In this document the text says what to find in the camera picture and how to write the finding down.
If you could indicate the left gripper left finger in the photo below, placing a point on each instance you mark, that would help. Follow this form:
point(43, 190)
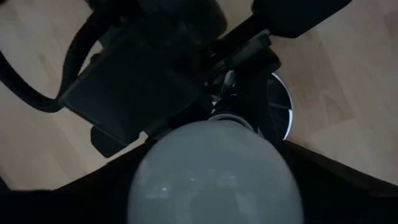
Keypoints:
point(77, 205)

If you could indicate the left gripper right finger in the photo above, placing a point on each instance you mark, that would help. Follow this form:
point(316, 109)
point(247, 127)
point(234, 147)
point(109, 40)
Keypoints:
point(342, 202)

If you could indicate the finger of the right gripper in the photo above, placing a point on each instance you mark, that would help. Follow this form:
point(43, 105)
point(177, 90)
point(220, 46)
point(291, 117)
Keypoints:
point(255, 93)
point(192, 112)

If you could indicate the chrome table lamp base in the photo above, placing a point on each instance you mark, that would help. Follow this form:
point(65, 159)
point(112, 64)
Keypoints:
point(280, 105)

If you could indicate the white light bulb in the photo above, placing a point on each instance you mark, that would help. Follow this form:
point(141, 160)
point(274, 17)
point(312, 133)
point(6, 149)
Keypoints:
point(214, 174)

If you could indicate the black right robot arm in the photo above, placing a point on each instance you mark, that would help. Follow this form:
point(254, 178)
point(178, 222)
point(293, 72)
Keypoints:
point(171, 21)

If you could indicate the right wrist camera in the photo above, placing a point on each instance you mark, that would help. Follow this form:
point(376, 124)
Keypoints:
point(130, 93)

